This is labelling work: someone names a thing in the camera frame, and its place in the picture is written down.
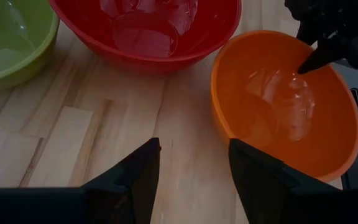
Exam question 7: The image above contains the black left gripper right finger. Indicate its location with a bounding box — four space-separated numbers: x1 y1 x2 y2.
228 138 342 224

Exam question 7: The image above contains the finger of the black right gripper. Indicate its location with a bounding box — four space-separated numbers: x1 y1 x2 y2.
296 21 331 46
296 32 354 75

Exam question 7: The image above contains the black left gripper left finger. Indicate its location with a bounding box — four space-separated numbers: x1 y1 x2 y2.
81 138 162 224

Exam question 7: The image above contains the orange plastic bowl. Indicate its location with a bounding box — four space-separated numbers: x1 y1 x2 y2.
210 30 358 184

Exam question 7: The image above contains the green plastic bowl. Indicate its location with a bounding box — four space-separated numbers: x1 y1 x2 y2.
0 0 60 91

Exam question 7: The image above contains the large red plastic bowl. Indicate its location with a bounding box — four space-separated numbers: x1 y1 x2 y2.
48 0 242 74

